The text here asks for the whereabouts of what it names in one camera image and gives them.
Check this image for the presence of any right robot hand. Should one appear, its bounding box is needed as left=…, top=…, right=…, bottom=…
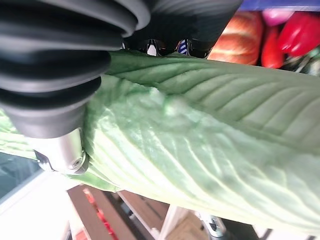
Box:
left=0, top=0, right=245, bottom=175

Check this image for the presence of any green leafy cabbage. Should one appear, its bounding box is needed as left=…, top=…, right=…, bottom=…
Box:
left=0, top=49, right=320, bottom=234

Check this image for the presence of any blue basket rim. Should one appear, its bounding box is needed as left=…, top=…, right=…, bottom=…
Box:
left=237, top=0, right=320, bottom=12

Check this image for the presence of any orange striped pumpkin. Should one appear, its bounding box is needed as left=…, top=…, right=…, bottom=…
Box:
left=207, top=11, right=264, bottom=66

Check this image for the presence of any red chili pepper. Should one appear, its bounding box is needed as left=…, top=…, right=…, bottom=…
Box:
left=261, top=24, right=285, bottom=69

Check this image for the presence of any purple onion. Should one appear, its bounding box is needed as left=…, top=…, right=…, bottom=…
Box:
left=261, top=8, right=296, bottom=27

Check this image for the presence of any red bell pepper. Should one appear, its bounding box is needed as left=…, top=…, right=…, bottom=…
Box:
left=277, top=11, right=320, bottom=57

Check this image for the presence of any white shelf frame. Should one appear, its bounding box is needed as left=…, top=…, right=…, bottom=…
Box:
left=0, top=169, right=201, bottom=240

